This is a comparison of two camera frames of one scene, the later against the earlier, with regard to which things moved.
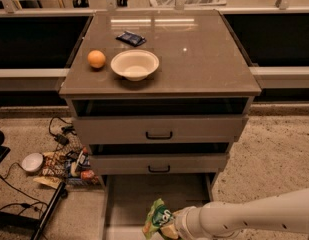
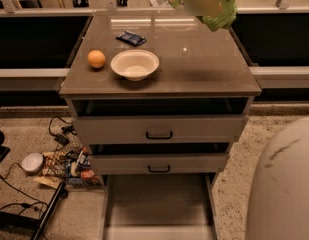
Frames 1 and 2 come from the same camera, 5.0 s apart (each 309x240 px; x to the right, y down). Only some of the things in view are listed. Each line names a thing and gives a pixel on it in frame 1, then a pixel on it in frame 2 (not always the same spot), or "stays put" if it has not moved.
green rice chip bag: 159,214 to 227,9
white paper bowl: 134,64 stays put
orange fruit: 96,59 stays put
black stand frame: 3,218 stays put
